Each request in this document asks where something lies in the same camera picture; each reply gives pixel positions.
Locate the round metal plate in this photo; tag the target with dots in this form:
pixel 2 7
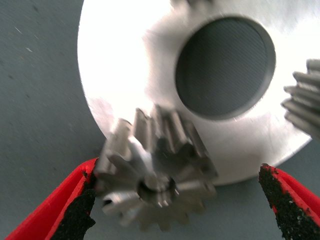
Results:
pixel 112 62

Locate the small steel gear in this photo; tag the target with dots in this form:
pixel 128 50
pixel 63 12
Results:
pixel 305 100

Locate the dark table cloth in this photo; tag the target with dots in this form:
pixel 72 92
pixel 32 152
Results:
pixel 37 100

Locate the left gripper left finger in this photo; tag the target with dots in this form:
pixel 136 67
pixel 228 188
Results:
pixel 62 212

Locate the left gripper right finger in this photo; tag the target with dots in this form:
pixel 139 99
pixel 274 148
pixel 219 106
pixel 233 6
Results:
pixel 295 212

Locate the larger steel gear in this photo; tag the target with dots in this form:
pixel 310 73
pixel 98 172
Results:
pixel 125 175

